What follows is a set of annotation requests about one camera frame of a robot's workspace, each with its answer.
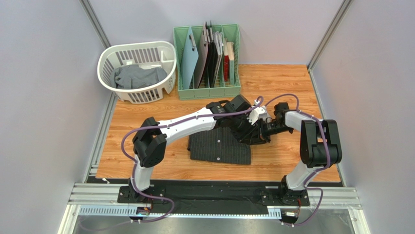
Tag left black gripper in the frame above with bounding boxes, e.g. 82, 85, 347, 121
228, 113, 259, 145

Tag black pinstriped long sleeve shirt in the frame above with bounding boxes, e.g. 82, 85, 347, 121
188, 128, 251, 165

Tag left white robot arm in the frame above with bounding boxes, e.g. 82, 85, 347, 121
126, 95, 266, 193

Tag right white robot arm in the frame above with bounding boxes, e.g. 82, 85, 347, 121
266, 102, 342, 197

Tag red book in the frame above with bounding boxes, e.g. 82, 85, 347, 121
223, 38, 229, 81

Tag black folder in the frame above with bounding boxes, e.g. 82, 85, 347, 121
206, 22, 217, 88

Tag green spine book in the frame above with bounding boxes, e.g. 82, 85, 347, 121
226, 41, 235, 85

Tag blue clipboard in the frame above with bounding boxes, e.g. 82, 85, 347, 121
181, 27, 199, 89

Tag mauve clipboard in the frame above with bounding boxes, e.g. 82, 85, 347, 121
194, 22, 209, 88

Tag grey notebook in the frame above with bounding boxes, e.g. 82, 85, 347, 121
212, 31, 223, 87

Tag green file organizer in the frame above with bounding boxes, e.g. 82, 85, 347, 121
173, 24, 241, 100

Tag white laundry basket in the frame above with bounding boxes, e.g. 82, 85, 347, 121
97, 41, 177, 104

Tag grey shirt in basket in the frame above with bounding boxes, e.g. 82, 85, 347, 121
109, 64, 167, 90

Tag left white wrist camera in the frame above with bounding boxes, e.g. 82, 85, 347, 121
247, 105, 271, 125

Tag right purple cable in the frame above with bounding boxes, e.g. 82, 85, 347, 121
264, 93, 332, 227

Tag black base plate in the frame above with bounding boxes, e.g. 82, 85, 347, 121
117, 180, 310, 215

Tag aluminium rail frame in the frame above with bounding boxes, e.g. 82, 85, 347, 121
57, 165, 371, 234

